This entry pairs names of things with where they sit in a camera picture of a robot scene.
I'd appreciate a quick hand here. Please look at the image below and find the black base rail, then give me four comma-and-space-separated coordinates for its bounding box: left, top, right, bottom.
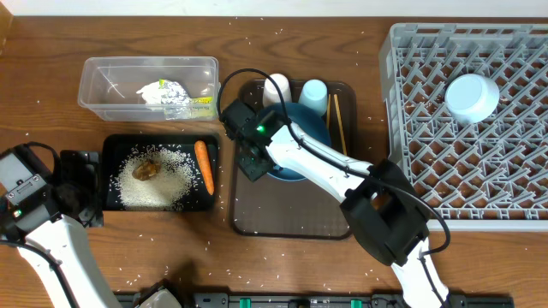
115, 292, 515, 308

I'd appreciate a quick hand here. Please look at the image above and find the pile of white rice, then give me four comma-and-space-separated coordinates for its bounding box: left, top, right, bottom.
108, 145, 200, 210

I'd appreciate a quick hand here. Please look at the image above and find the dark brown serving tray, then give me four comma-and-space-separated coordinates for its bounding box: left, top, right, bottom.
231, 81, 356, 240

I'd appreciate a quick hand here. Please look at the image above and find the orange carrot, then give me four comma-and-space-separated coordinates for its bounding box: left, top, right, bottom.
194, 140, 215, 195

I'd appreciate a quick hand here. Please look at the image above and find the wooden chopstick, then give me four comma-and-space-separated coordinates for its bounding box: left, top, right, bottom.
333, 94, 348, 156
325, 94, 331, 130

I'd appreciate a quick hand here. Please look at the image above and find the dark blue plate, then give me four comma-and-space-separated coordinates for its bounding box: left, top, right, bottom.
255, 103, 331, 182

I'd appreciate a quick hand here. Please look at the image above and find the clear plastic bin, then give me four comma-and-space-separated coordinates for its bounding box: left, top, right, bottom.
78, 56, 219, 121

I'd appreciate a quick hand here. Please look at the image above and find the foil wrapper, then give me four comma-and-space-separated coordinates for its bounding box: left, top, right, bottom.
159, 79, 192, 120

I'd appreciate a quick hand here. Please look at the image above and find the light blue bowl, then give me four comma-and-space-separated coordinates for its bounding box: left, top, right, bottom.
444, 74, 500, 125

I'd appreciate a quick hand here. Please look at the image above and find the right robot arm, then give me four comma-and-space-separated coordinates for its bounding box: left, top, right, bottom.
218, 100, 450, 307

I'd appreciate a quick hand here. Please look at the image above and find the white napkin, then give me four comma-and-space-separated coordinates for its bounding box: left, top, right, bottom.
136, 81, 165, 110

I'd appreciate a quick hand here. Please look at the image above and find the brown food lump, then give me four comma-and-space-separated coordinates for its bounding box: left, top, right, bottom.
132, 159, 162, 181

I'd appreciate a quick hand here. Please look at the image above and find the wooden chopstick left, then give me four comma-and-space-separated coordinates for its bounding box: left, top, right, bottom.
325, 94, 331, 130

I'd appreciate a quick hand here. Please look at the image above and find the grey dishwasher rack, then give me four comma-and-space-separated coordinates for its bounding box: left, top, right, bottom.
379, 23, 547, 232

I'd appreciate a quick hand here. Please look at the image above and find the black plastic tray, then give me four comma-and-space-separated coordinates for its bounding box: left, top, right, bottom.
100, 134, 219, 212

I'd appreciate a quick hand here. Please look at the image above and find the light blue plastic cup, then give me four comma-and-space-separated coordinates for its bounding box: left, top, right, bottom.
298, 80, 328, 116

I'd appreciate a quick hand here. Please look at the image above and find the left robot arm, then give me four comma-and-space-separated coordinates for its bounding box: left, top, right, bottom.
1, 142, 182, 308

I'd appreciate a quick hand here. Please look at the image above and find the yellow green snack packet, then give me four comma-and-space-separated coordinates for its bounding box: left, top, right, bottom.
189, 97, 217, 119

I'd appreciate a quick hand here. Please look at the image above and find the pink plastic cup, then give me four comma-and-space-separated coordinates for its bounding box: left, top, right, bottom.
262, 74, 292, 107

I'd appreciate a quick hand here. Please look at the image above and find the wooden chopstick right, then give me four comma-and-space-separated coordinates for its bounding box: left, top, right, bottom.
333, 94, 348, 156

